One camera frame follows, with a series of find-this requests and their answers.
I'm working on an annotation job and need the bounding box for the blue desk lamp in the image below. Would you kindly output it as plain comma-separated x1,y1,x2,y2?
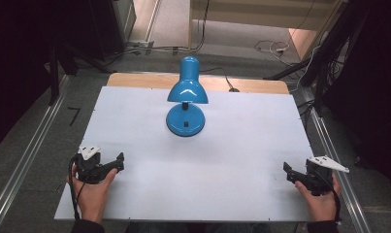
165,55,210,138

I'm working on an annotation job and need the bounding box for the metal floor rail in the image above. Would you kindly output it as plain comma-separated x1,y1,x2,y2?
0,74,72,233
299,86,374,233

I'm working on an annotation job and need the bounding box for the black lamp cable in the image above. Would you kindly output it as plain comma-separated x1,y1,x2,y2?
200,66,241,93

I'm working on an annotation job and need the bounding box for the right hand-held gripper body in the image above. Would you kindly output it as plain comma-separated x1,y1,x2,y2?
304,154,350,197

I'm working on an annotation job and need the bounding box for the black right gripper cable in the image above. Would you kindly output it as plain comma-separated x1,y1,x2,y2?
330,185,343,223

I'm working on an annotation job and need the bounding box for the black metal stand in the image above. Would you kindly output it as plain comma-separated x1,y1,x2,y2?
47,43,80,107

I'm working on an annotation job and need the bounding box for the person's right hand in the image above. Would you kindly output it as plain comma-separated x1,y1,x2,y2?
294,173,342,223

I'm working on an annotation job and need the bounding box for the white floor cable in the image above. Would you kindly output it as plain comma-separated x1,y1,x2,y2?
253,39,292,59

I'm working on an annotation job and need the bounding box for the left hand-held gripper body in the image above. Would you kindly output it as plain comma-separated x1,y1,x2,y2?
74,145,106,185

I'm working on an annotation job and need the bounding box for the grey power strip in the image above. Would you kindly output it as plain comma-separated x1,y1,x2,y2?
126,39,156,51

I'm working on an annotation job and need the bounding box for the person's left hand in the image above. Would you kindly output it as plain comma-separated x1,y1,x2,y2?
65,164,119,224

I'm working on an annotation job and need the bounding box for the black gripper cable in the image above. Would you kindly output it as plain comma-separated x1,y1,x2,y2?
68,154,81,220
330,185,343,223

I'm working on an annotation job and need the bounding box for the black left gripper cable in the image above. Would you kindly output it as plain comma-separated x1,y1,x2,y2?
68,154,81,220

